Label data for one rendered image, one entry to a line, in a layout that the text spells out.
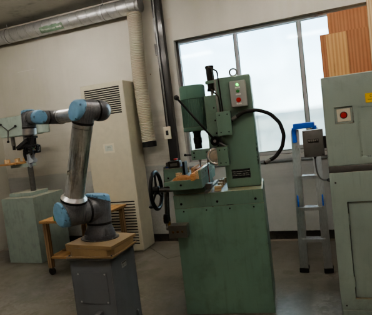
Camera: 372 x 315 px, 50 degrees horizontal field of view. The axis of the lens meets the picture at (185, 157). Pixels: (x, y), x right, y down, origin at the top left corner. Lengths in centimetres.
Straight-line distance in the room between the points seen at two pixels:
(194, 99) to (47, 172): 287
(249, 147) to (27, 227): 276
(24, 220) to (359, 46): 368
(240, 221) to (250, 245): 16
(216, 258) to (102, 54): 283
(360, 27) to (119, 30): 243
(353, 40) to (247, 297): 240
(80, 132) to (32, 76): 307
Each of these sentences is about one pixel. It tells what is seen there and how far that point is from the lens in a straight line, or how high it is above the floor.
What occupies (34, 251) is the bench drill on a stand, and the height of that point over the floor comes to 13.
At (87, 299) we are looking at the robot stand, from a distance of 255.
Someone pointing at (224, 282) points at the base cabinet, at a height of 21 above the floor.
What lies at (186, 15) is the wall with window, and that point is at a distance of 430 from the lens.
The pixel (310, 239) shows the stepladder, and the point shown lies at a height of 26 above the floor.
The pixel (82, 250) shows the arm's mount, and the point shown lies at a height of 59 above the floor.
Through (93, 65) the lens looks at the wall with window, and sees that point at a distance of 471.
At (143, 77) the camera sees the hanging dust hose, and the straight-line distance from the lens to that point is 423.
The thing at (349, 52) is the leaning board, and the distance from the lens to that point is 390.
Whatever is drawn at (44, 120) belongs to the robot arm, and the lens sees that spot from 267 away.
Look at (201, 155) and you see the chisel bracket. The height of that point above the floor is 103.
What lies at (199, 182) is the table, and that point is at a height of 88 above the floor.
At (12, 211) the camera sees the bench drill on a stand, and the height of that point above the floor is 57.
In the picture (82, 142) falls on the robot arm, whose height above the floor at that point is 121.
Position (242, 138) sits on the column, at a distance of 258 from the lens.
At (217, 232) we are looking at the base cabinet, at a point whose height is 54.
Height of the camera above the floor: 121
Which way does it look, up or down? 4 degrees down
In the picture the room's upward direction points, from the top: 7 degrees counter-clockwise
